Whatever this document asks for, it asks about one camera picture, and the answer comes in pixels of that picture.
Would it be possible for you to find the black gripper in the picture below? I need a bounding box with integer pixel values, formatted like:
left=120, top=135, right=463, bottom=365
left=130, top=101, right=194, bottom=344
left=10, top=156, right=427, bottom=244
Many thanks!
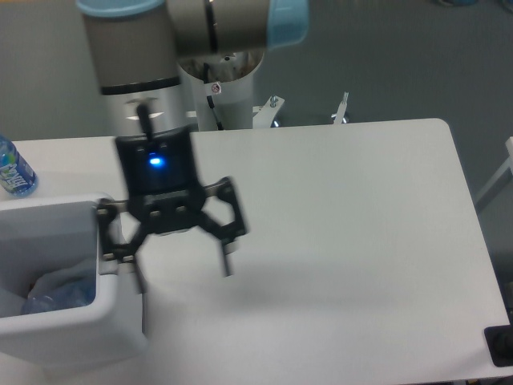
left=95, top=126, right=248, bottom=294

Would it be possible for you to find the clear plastic water bottle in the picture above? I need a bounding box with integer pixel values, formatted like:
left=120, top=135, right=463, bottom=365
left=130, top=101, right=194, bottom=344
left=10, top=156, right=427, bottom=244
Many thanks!
left=20, top=278, right=96, bottom=315

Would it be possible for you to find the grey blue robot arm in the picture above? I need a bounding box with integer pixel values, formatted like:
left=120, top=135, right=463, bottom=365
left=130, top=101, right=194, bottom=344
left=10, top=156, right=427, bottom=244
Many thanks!
left=77, top=1, right=309, bottom=275

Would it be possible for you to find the white trash can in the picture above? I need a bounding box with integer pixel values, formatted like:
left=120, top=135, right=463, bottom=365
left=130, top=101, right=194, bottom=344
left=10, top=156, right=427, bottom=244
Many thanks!
left=1, top=194, right=147, bottom=367

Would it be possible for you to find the blue labelled bottle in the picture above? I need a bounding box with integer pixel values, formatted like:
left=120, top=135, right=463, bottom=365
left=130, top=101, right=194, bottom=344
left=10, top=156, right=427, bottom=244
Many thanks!
left=1, top=136, right=38, bottom=197

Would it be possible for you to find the black table clamp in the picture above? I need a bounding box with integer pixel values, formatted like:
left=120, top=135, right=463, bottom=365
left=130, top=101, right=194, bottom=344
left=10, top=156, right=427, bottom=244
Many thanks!
left=484, top=325, right=512, bottom=367

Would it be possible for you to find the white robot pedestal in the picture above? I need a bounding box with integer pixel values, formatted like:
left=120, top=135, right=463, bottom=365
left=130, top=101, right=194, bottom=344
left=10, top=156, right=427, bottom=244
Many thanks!
left=176, top=50, right=350, bottom=132

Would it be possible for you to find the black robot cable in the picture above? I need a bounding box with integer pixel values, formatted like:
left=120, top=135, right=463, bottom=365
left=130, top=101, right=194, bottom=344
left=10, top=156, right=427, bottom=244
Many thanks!
left=202, top=63, right=225, bottom=132

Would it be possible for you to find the white frame right edge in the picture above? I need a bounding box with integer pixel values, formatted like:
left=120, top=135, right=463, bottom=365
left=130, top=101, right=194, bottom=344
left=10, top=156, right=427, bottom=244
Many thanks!
left=475, top=137, right=512, bottom=213

